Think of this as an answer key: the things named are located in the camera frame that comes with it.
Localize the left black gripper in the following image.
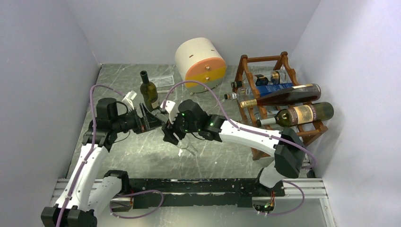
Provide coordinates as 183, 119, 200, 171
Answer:
112, 103, 165, 135

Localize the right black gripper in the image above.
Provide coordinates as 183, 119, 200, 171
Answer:
161, 110, 200, 146

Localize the dark green wine bottle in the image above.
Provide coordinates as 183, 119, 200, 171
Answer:
140, 70, 159, 112

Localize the gold-foil dark wine bottle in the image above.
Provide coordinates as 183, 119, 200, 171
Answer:
240, 84, 321, 108

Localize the clear square glass bottle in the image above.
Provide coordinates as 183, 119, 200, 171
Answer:
176, 140, 198, 157

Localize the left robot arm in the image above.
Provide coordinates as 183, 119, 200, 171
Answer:
41, 98, 163, 227

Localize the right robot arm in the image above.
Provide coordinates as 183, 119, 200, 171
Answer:
144, 99, 305, 196

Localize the blue glass bottle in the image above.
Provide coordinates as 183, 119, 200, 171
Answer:
255, 83, 293, 96

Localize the small clear black-cap bottle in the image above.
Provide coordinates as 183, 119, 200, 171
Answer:
231, 70, 288, 88

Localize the wooden wine rack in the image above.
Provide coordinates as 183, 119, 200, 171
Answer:
234, 52, 328, 146

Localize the green wine bottle tan label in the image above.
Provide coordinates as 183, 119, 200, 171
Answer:
256, 102, 334, 127

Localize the round cream drawer cabinet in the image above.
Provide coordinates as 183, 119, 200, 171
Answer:
174, 37, 227, 88

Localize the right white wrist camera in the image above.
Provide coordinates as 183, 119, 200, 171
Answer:
160, 100, 179, 124

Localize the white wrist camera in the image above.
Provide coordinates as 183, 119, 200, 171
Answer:
122, 90, 137, 110
160, 100, 179, 124

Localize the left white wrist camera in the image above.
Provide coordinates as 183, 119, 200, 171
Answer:
122, 90, 137, 110

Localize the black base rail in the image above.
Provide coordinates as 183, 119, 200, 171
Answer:
130, 178, 285, 209

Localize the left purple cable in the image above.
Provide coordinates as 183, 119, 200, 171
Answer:
54, 84, 129, 227

